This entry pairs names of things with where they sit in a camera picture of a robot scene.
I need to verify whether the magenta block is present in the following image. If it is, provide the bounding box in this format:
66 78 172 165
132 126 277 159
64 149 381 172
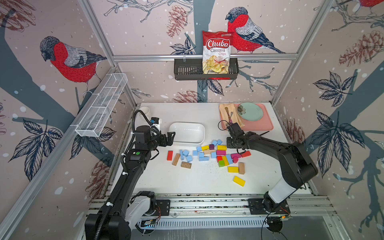
216 150 227 156

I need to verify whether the yellow block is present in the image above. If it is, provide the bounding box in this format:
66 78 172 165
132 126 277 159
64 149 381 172
233 176 246 187
217 145 227 151
228 167 239 173

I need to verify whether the red block right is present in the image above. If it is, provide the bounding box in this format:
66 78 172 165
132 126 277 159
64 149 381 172
241 151 251 158

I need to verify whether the yellow block middle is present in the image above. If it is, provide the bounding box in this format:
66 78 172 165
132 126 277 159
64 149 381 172
228 167 239 173

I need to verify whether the red block left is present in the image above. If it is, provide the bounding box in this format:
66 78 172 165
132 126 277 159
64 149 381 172
167 151 173 161

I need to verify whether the yellow block top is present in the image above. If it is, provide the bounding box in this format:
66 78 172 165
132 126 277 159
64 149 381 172
217 145 227 151

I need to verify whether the beige cloth napkin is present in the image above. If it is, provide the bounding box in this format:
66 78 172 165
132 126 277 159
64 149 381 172
219 104 245 128

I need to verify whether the wooden block right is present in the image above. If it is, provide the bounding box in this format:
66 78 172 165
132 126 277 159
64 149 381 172
238 162 246 175

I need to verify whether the long wooden block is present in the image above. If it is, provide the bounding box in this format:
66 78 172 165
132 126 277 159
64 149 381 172
172 153 181 166

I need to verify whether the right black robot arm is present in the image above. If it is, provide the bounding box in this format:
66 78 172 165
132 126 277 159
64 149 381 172
227 123 319 213

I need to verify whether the white wire wall basket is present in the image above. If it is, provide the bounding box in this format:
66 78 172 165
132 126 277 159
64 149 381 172
75 73 128 138

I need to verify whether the metal spoon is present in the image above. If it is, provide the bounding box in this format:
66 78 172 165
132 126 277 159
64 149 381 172
225 107 233 124

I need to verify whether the white ceramic mug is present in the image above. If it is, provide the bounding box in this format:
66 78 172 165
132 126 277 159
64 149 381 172
138 107 152 121

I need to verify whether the brown wooden block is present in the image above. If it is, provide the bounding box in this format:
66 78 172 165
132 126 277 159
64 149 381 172
181 162 192 169

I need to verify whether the Chuba cassava chips bag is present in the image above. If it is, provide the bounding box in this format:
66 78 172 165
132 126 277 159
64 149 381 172
202 31 233 75

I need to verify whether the green ceramic plate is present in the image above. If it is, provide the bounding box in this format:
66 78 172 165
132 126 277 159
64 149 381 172
237 103 264 122

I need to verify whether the yellow block front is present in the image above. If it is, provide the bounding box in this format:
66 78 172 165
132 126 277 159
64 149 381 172
233 176 246 187

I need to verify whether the red block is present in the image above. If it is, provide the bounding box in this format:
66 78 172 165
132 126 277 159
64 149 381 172
241 151 251 158
167 151 173 161

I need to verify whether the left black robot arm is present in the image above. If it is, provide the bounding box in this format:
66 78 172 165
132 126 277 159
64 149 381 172
85 126 176 240

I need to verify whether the white ceramic serving dish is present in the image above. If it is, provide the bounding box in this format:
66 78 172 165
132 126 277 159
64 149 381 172
168 122 206 146

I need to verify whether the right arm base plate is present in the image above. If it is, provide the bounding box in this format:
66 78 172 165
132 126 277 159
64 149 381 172
247 198 291 215

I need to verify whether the black wall basket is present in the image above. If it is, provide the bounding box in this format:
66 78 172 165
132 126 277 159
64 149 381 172
174 58 239 81

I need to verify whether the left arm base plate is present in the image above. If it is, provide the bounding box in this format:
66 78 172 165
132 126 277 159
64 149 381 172
150 200 171 217

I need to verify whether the blue blocks top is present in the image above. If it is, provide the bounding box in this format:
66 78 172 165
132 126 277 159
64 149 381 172
212 140 223 146

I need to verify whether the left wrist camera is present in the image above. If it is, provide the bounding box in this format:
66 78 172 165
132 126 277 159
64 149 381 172
150 117 162 129

